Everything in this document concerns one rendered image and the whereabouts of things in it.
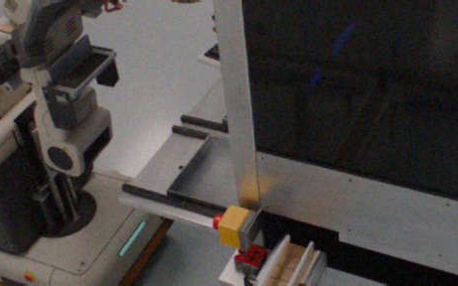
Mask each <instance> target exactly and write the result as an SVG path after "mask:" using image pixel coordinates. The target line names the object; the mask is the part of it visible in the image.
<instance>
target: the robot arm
mask: <svg viewBox="0 0 458 286"><path fill-rule="evenodd" d="M169 1H171V2H177V3H190V4H192V3H198V2H201V1H203V0H169ZM103 4H105V0H33V1H32V3H31V6H30V8H29V13H28V15H27V18H26V20H25V22H24V23H21V24H19V26H18V27H17V28H16V29H14V30H13V31H11V32H10V35H11V38H12V39H10V40H7V41H6V42H5V43H4V44H2V45H1V47H0V86H1V85H2V84H4V83H5V82H6V81H7V80H8V79H9V78H11V77H12V75H14V74H15V73H16V72H18V71H19V70H20V69H30V68H36V67H39V66H40V65H42V64H43V63H46V62H47V61H48V59H47V55H46V52H45V50H44V47H45V38H46V37H47V34H48V33H49V29H50V27H51V25H52V23H53V19H54V18H55V15H56V14H57V12H58V9H60V8H65V7H70V6H73V5H76V6H77V8H78V9H81V10H96V9H99V8H100V7H102V5H103Z"/></svg>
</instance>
